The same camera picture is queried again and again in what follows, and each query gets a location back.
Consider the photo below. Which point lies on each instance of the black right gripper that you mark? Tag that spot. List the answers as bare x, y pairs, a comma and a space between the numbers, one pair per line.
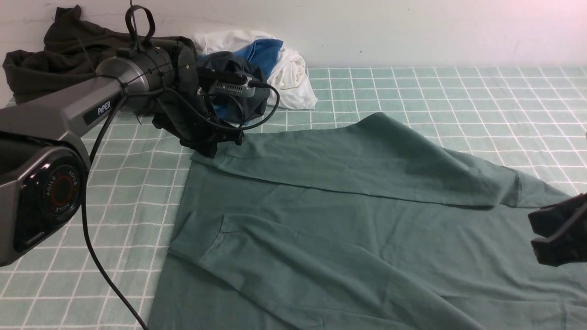
190, 116

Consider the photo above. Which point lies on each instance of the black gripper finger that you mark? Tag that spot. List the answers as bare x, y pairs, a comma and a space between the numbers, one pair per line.
547, 220
565, 246

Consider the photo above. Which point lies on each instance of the green long-sleeve shirt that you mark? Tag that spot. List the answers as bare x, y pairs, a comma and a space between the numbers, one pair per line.
367, 227

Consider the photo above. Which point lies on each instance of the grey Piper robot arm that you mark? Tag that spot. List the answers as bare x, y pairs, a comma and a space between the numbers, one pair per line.
45, 166

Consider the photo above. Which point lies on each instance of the dark teal crumpled garment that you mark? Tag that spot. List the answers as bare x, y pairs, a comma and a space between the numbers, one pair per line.
235, 109

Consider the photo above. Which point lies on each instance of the white crumpled garment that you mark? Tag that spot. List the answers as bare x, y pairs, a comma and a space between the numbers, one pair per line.
289, 75

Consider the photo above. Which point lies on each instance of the blue crumpled garment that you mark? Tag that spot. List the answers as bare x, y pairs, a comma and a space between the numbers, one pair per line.
262, 52

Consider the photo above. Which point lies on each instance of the green checkered table cloth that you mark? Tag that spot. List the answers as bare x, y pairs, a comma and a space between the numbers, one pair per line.
529, 118

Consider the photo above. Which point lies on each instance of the dark olive crumpled garment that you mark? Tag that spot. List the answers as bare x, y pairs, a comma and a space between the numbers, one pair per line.
74, 49

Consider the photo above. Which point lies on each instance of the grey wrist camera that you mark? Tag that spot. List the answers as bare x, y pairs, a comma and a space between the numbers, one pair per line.
231, 85

